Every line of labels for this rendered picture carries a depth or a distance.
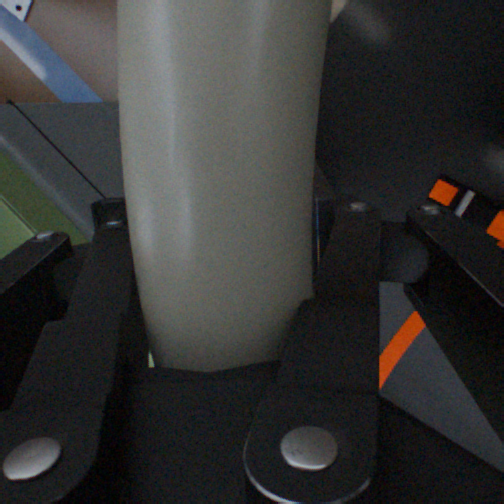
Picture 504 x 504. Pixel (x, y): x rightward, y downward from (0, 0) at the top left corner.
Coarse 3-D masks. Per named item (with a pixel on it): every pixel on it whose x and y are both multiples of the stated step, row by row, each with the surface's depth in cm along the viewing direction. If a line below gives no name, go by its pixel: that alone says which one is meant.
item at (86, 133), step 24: (0, 120) 53; (24, 120) 56; (48, 120) 60; (72, 120) 64; (96, 120) 69; (0, 144) 52; (24, 144) 53; (48, 144) 56; (72, 144) 60; (96, 144) 64; (120, 144) 69; (24, 168) 52; (48, 168) 53; (72, 168) 56; (96, 168) 60; (120, 168) 64; (48, 192) 52; (72, 192) 53; (96, 192) 57; (120, 192) 60; (72, 216) 52
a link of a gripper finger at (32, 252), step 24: (48, 240) 13; (0, 264) 12; (24, 264) 11; (48, 264) 12; (0, 288) 10; (24, 288) 11; (0, 312) 10; (24, 312) 11; (48, 312) 12; (0, 336) 10; (24, 336) 11; (0, 360) 10; (24, 360) 11; (0, 384) 10; (0, 408) 10
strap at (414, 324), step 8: (416, 312) 124; (408, 320) 125; (416, 320) 124; (400, 328) 126; (408, 328) 126; (416, 328) 125; (400, 336) 127; (408, 336) 126; (392, 344) 128; (400, 344) 128; (408, 344) 127; (384, 352) 130; (392, 352) 129; (400, 352) 128; (384, 360) 130; (392, 360) 130; (384, 368) 131; (384, 376) 132
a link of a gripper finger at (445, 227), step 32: (416, 224) 12; (448, 224) 12; (448, 256) 10; (480, 256) 10; (416, 288) 13; (448, 288) 10; (480, 288) 9; (448, 320) 10; (480, 320) 9; (448, 352) 10; (480, 352) 9; (480, 384) 9
